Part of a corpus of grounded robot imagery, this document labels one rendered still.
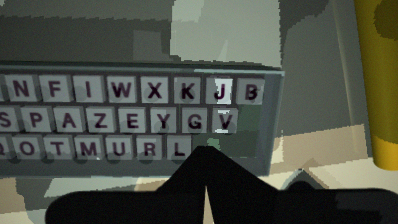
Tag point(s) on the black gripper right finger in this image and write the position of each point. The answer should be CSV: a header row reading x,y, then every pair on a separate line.
x,y
236,196

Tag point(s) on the grey keyboard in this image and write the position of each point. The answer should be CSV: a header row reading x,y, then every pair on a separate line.
x,y
119,120

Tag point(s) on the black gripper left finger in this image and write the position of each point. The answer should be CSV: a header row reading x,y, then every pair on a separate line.
x,y
180,200

